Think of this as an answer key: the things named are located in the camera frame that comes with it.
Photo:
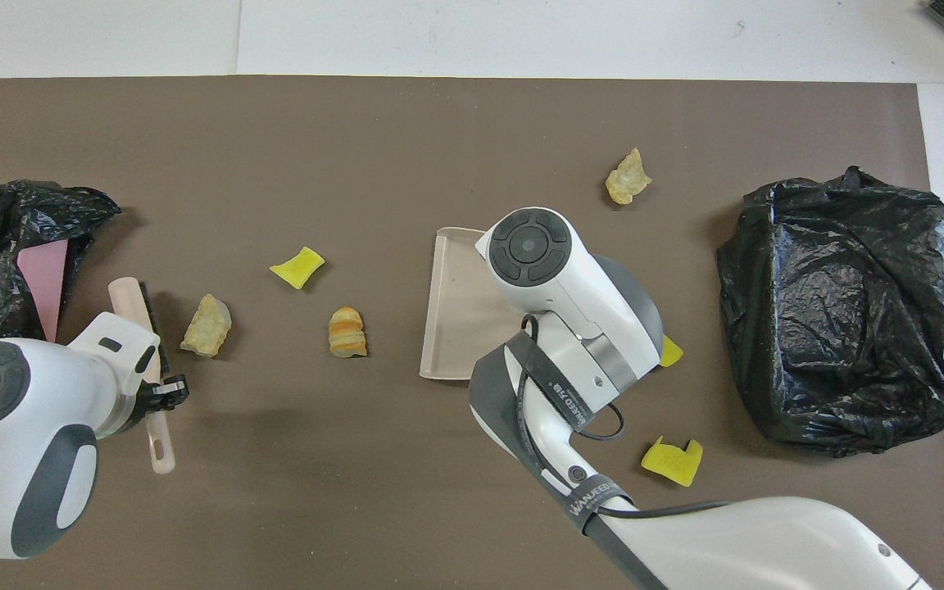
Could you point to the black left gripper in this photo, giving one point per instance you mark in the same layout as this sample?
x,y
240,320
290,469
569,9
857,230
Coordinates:
x,y
144,403

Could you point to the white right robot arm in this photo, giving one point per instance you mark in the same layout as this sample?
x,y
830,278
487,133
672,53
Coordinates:
x,y
570,287

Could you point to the beige plastic dustpan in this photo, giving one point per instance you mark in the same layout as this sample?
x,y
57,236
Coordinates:
x,y
456,311

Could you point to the orange striped croissant toy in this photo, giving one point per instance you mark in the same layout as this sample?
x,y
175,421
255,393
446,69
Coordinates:
x,y
347,332

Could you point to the pink plastic bin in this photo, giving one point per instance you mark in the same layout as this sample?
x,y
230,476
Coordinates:
x,y
44,279

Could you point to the beige hand brush black bristles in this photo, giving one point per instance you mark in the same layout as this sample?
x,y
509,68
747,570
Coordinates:
x,y
129,299

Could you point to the brown table mat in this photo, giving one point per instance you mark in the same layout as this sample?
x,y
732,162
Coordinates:
x,y
357,164

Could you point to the notched yellow sponge piece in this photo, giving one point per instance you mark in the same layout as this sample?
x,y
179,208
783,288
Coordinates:
x,y
673,460

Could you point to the beige croissant toy piece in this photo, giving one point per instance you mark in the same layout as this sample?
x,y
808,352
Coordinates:
x,y
207,325
628,176

